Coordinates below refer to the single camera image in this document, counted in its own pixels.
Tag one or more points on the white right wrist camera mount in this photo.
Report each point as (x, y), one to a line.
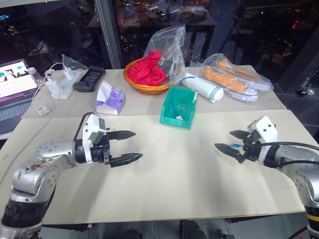
(264, 129)

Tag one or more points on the clear plastic water bottle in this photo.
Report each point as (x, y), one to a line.
(36, 76)

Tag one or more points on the small clear plastic bag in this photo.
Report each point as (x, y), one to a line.
(74, 62)

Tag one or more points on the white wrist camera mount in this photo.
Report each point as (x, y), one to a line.
(264, 129)
(90, 129)

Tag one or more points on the black floor fixture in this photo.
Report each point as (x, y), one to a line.
(307, 91)

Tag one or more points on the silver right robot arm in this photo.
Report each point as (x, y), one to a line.
(294, 154)

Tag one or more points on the clear crumpled plastic bag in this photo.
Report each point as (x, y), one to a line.
(169, 47)

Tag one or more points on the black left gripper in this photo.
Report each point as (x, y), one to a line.
(99, 154)

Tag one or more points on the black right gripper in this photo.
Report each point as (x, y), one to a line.
(252, 152)

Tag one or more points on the green plastic bin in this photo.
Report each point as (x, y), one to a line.
(174, 119)

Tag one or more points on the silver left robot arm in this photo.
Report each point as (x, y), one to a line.
(49, 154)

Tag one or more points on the white cylindrical bottle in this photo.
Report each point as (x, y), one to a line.
(202, 87)

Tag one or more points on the beige table mat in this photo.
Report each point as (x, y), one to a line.
(139, 104)

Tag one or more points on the small white earbud case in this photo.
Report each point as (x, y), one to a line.
(43, 110)

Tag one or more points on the white power strip with chargers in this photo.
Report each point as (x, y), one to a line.
(61, 87)

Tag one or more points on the orange wicker basket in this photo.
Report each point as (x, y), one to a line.
(149, 89)

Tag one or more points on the black keypad device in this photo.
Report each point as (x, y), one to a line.
(89, 78)

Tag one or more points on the grey window frame post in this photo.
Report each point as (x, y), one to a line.
(109, 35)

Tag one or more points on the orange canvas shoe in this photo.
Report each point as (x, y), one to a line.
(246, 73)
(229, 83)

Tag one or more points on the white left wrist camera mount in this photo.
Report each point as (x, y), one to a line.
(90, 129)

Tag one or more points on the purple tissue pack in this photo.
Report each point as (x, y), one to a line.
(112, 99)

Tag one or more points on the open laptop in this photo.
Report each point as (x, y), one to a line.
(13, 87)

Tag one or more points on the red cloth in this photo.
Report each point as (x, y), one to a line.
(147, 72)

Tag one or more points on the clear plastic shoe bag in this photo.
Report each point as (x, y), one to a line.
(214, 59)

